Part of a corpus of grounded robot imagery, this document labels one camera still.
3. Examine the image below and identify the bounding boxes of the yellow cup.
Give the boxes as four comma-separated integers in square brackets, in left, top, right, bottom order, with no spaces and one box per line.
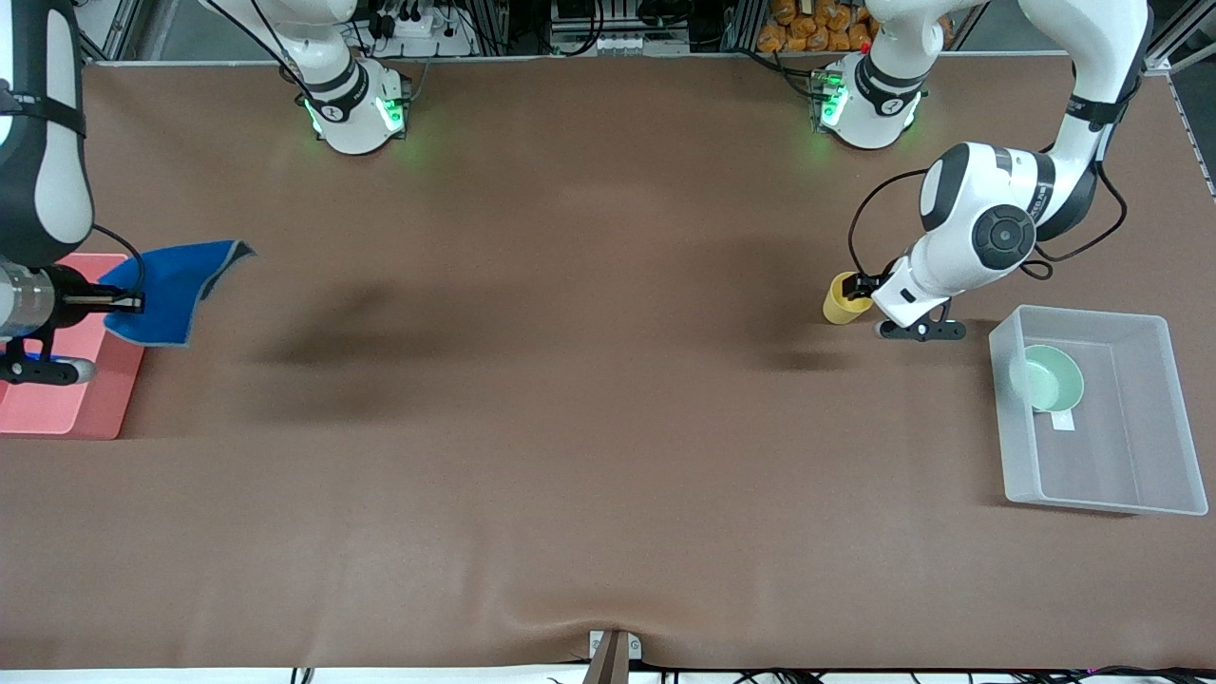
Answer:
[823,272,875,326]

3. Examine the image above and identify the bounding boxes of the blue cloth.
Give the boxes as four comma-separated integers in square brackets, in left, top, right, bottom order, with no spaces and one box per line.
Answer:
[100,239,256,348]

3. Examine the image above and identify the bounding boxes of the light green bowl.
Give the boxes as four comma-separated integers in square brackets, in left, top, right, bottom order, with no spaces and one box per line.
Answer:
[1009,344,1085,413]

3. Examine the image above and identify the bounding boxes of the pink plastic bin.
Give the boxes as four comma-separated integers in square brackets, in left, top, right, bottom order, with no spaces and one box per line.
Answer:
[0,253,146,440]

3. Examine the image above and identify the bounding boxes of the orange packaged goods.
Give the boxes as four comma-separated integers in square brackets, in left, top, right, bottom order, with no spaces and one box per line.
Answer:
[757,0,880,53]

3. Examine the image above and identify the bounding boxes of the clear plastic bin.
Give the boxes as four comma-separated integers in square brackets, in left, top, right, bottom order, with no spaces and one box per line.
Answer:
[989,305,1209,517]

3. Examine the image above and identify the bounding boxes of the white power strip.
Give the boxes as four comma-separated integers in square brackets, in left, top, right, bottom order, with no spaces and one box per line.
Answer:
[369,11,438,41]
[551,32,658,56]

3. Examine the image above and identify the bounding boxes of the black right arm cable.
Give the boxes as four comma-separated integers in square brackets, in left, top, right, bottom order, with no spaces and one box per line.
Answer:
[90,223,146,297]

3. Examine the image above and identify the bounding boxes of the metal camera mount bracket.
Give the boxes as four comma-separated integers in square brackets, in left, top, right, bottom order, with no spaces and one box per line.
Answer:
[587,629,643,684]

